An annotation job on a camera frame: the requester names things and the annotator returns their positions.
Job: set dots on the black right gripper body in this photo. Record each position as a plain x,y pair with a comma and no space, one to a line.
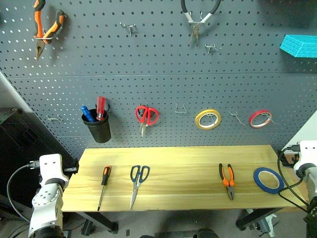
292,158

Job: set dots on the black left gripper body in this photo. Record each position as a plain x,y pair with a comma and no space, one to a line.
75,166

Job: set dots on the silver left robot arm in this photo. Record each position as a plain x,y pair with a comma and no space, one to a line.
47,203

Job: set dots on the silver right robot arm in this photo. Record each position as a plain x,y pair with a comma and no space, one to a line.
310,183

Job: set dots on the orange black screwdriver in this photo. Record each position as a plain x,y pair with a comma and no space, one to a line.
106,176

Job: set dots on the blue tape roll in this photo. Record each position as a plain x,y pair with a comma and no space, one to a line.
257,181

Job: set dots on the black plastic cup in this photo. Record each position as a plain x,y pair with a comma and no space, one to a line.
100,131

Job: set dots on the silver double pegboard hook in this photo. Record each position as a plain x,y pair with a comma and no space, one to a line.
129,26
236,117
210,47
55,118

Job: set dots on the red tape roll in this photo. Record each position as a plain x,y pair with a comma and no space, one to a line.
253,124

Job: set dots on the black equipment case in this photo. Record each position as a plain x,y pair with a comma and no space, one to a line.
27,143

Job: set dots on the black table leg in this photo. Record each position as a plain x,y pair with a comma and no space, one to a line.
101,220
255,218

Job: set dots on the orange black combination pliers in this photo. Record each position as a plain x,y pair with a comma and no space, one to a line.
229,184

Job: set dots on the grey floor device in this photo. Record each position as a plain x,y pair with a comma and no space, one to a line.
266,223

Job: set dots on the yellow tape roll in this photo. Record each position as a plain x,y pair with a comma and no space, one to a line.
198,122

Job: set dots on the dark grey perforated pegboard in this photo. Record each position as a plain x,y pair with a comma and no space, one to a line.
158,84

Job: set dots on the orange black long-nose pliers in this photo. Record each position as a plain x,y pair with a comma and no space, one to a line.
39,24

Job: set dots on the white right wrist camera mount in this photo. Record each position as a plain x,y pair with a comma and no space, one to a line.
308,151

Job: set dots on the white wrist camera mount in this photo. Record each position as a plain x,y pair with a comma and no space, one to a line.
308,151
50,166

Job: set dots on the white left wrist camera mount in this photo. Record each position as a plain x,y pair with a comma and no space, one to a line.
50,166

